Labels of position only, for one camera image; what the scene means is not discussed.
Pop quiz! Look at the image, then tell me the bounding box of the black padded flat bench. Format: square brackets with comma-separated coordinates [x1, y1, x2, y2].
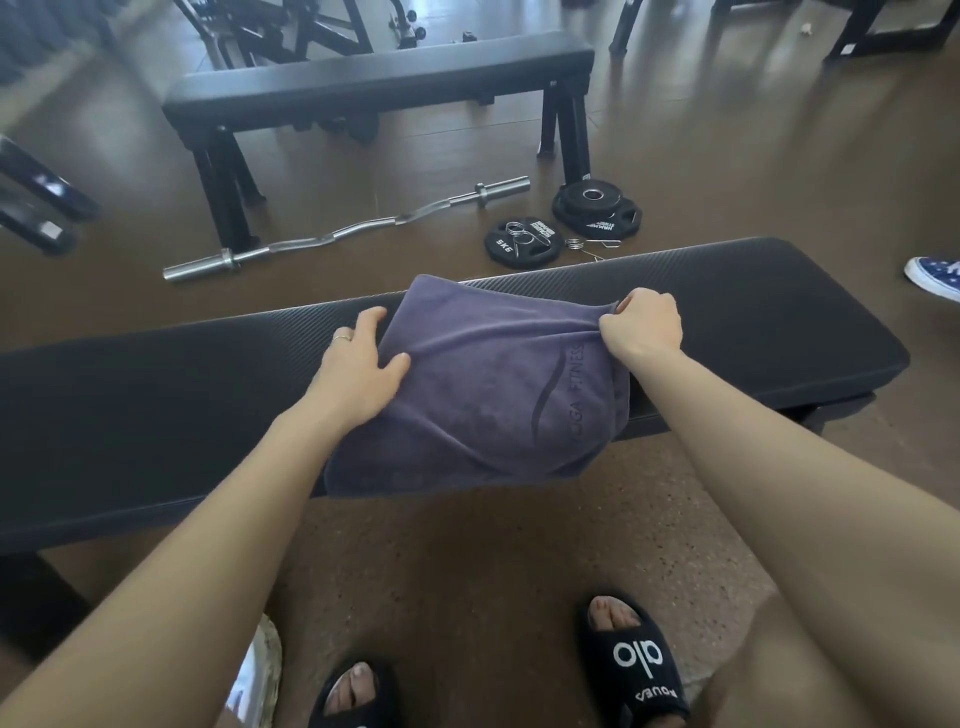
[162, 30, 596, 253]
[0, 237, 912, 558]

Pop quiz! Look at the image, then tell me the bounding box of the black gym machine frame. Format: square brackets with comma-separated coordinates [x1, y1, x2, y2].
[172, 0, 429, 70]

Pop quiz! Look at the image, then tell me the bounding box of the black equipment frame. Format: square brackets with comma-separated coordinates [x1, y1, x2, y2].
[0, 135, 103, 258]

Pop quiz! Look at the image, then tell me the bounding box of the person's foot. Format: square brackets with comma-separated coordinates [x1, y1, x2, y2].
[588, 596, 641, 633]
[325, 663, 376, 715]

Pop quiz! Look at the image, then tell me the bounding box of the purple towel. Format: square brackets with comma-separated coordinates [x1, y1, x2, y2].
[324, 274, 633, 499]

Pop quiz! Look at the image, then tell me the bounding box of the black right slide sandal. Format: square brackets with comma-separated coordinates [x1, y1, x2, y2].
[576, 591, 692, 728]

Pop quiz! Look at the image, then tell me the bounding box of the person's right hand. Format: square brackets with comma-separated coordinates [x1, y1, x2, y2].
[597, 287, 685, 368]

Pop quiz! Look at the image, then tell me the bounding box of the stack of black weight plates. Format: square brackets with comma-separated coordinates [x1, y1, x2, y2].
[552, 180, 644, 243]

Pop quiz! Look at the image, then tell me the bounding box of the person's left forearm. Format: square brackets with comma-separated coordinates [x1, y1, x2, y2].
[0, 401, 363, 728]

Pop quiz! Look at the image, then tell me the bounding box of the chrome curl barbell bar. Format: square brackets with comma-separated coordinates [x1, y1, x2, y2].
[162, 176, 531, 283]

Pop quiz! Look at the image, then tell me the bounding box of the person's left hand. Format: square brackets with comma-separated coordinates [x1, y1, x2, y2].
[303, 306, 412, 430]

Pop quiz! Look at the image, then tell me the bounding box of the black slide sandal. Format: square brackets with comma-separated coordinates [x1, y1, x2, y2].
[576, 591, 692, 728]
[308, 659, 403, 728]

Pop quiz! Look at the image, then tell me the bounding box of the dumbbell rack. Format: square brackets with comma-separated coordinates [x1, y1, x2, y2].
[0, 0, 132, 76]

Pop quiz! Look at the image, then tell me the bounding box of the person's left foot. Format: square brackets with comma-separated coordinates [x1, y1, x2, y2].
[325, 663, 376, 715]

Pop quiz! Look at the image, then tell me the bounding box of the black bench frame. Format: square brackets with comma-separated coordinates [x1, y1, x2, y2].
[823, 0, 960, 63]

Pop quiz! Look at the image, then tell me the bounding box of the black weight plate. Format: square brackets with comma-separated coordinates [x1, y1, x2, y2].
[484, 216, 565, 271]

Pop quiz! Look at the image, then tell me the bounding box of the black left slide sandal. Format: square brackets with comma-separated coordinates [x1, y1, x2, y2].
[308, 659, 403, 728]

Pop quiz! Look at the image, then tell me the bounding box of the person's right foot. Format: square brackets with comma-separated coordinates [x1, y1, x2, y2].
[588, 596, 641, 633]

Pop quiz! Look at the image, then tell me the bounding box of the person's right forearm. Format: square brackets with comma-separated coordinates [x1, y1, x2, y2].
[622, 348, 960, 676]

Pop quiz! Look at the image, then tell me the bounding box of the person's right leg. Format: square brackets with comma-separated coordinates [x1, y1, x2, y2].
[701, 592, 960, 728]

